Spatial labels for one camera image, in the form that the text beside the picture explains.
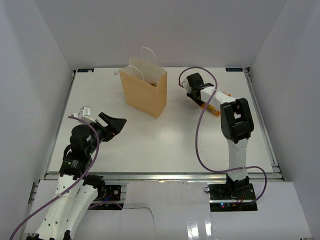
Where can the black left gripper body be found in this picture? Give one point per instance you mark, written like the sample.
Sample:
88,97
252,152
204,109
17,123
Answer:
106,133

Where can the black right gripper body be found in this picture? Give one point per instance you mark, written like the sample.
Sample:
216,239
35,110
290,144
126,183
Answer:
191,96

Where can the orange yellow candy bag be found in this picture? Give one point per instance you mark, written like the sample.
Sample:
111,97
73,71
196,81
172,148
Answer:
212,109

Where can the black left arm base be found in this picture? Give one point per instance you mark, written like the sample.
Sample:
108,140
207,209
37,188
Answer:
108,199

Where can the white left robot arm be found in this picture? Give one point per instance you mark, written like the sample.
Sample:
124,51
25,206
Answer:
76,188

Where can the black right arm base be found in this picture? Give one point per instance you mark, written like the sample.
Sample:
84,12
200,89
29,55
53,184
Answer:
222,199

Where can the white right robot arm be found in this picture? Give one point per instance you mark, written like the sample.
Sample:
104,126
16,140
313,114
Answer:
236,125

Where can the brown paper bag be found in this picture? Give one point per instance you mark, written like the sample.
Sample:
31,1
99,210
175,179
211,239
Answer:
145,84

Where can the blue label right corner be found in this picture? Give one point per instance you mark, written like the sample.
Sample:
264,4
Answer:
234,69

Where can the blue label corner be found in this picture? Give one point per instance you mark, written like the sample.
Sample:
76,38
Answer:
234,69
85,70

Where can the blue label left corner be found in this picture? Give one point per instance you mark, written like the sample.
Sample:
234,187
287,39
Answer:
85,70

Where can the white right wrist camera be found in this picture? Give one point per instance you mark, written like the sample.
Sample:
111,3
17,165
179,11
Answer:
185,85

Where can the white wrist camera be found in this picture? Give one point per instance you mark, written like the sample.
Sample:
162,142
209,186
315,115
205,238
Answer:
83,116
185,85

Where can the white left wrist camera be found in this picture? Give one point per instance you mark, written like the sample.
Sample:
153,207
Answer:
83,116

